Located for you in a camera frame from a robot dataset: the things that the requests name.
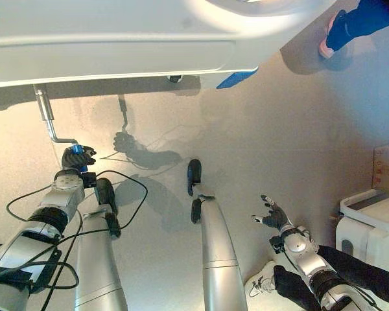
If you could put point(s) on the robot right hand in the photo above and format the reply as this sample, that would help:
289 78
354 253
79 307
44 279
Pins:
275 216

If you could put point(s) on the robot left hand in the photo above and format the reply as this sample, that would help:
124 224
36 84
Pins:
74 159

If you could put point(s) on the silver crank with blue grip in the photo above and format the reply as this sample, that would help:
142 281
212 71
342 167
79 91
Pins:
46 108

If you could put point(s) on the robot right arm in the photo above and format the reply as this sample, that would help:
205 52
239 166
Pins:
311 262

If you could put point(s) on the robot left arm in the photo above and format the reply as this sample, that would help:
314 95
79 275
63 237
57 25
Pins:
42 223

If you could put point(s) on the black bed caster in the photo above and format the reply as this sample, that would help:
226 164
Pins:
175 78

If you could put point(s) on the blue bed corner bumper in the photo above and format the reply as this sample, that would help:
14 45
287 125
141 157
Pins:
235 79

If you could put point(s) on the robot left dark foot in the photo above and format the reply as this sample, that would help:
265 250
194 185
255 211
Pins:
106 194

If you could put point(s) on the robot dark foot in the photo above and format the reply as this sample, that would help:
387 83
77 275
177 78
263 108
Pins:
106 194
194 173

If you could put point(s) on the robot right silver leg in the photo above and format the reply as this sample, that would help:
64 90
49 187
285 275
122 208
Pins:
218 246

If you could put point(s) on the robot silver leg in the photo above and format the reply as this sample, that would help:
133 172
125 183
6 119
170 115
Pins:
97 265
218 246

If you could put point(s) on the person's white shoe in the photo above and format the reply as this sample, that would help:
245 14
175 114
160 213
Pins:
261 280

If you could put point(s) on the robot right dark foot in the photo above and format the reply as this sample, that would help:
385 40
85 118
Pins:
194 173

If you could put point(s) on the person's leg in black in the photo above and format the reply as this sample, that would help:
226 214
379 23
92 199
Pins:
353 269

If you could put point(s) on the white plastic cabinet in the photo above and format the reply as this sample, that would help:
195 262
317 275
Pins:
372 230

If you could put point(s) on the robot left silver leg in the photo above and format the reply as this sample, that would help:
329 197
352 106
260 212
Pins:
97 265

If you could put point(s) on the person's pink shoe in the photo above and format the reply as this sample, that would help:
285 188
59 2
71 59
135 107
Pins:
325 45

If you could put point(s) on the person's leg in blue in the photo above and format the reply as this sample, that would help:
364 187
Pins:
360 19

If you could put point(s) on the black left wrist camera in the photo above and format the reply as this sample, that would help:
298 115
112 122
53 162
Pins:
89 179

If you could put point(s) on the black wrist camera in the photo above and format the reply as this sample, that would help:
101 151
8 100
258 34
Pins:
89 179
276 245

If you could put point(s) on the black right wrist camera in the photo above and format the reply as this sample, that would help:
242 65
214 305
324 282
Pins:
276 245

